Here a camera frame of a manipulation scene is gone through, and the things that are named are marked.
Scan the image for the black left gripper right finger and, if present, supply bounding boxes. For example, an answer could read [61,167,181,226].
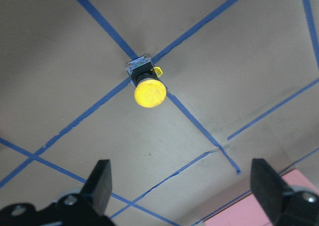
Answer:
[250,158,289,218]

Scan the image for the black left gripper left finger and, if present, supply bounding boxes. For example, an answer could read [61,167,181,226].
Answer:
[80,159,112,215]

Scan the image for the yellow push button switch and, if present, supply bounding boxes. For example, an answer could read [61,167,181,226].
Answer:
[125,54,167,108]

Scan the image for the pink plastic bin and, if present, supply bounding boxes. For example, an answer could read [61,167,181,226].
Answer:
[204,161,319,226]

